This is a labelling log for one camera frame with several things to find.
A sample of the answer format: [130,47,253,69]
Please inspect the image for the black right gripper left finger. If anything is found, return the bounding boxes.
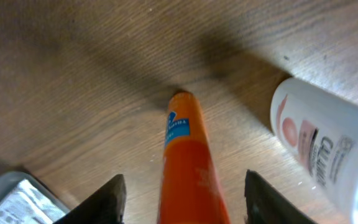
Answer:
[54,174,127,224]

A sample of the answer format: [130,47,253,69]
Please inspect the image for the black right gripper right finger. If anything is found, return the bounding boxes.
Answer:
[244,170,315,224]

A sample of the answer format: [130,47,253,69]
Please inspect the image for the orange bottle white cap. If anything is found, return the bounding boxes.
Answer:
[157,91,230,224]

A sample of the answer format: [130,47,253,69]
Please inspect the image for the white calamine lotion bottle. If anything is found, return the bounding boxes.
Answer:
[270,78,358,223]

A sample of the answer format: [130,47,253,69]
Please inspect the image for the clear plastic container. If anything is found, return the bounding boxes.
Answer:
[0,171,70,224]

